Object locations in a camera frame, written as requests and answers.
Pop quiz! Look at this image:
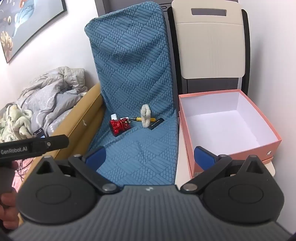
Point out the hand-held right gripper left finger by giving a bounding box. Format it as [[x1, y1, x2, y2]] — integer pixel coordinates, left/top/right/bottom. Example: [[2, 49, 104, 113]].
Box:
[[35, 146, 121, 195]]

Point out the pink cloth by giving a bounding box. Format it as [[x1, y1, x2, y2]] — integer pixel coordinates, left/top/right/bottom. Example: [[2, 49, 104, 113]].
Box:
[[11, 160, 33, 194]]

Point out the wall poster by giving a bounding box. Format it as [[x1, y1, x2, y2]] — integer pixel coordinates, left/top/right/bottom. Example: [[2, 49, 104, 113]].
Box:
[[0, 0, 67, 64]]

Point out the tan bed frame board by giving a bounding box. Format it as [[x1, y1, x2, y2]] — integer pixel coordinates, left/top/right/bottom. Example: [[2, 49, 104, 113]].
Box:
[[23, 83, 105, 183]]

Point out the white plush toy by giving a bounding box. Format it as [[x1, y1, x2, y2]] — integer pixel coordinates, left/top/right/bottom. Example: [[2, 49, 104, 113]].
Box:
[[140, 104, 151, 128]]

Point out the pink cardboard box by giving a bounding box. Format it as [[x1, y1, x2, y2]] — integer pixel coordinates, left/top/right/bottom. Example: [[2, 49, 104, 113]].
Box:
[[179, 89, 282, 178]]

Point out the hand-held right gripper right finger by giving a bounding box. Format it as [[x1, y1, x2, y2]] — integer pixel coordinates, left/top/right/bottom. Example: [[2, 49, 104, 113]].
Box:
[[180, 146, 266, 195]]

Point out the grey quilt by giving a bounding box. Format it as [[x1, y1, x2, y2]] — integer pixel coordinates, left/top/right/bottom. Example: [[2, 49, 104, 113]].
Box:
[[15, 66, 88, 137]]

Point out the red lion figurine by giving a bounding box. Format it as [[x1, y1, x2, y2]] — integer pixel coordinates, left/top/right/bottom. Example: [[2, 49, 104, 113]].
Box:
[[110, 117, 130, 136]]

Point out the beige chair seat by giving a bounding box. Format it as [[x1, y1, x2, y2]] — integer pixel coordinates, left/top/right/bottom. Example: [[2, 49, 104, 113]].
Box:
[[167, 0, 275, 186]]

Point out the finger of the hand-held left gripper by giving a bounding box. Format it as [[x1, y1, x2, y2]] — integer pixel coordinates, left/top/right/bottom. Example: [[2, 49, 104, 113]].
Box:
[[32, 135, 70, 155]]

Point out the person's left hand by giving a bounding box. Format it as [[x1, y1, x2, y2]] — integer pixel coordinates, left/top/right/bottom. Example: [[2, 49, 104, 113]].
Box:
[[0, 161, 23, 230]]

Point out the green fleece blanket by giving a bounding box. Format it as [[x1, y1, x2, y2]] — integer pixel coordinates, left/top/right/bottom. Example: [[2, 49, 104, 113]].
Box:
[[0, 104, 34, 143]]

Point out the yellow handled screwdriver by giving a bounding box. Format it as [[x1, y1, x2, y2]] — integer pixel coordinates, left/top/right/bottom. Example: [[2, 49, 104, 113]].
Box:
[[129, 116, 160, 123]]

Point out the blue textured chair cover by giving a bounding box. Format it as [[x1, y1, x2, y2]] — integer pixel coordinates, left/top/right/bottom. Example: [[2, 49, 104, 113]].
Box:
[[84, 2, 179, 186]]

